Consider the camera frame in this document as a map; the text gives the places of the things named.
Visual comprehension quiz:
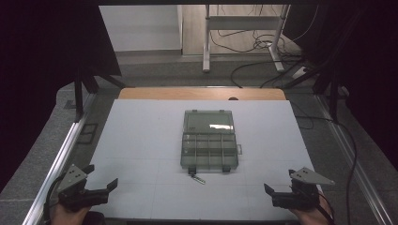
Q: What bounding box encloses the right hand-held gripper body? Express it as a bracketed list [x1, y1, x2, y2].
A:
[271, 166, 336, 210]

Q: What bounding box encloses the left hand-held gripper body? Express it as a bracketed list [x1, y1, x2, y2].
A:
[56, 163, 110, 212]

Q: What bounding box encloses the small metal strip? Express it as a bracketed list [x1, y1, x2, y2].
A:
[191, 173, 207, 186]

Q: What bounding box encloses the transparent grey compartment box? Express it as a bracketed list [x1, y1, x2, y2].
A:
[180, 109, 243, 175]

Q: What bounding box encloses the person's right hand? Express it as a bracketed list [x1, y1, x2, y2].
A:
[288, 194, 333, 225]

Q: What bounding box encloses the person's left hand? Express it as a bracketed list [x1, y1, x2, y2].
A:
[49, 203, 92, 225]

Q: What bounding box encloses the white table mat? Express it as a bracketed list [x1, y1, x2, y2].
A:
[84, 98, 317, 221]

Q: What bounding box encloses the black metal stand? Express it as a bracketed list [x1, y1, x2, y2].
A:
[72, 69, 127, 124]
[282, 60, 343, 122]

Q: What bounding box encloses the white power strip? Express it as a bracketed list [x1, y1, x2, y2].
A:
[291, 66, 310, 80]

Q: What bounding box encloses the black curtain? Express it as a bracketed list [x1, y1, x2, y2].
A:
[0, 0, 122, 193]
[282, 0, 398, 173]

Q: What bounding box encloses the wooden table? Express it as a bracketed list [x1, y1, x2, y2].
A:
[117, 86, 287, 101]

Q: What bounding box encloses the white panel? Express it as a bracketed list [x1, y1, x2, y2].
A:
[99, 4, 184, 53]

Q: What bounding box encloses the aluminium rail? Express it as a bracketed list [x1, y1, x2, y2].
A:
[314, 93, 398, 225]
[22, 93, 97, 225]

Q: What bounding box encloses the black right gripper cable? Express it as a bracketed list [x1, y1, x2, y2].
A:
[318, 192, 336, 225]

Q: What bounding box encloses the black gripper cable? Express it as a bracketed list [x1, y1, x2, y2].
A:
[318, 192, 336, 225]
[42, 175, 65, 221]

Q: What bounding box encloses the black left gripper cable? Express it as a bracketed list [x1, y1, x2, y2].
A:
[42, 175, 65, 221]

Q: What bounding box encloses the long black cable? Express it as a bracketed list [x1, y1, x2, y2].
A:
[290, 101, 359, 225]

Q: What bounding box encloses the tangle of black floor cables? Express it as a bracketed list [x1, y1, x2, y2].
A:
[208, 4, 320, 89]

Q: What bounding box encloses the white metal desk frame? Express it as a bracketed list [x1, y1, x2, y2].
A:
[202, 4, 291, 74]

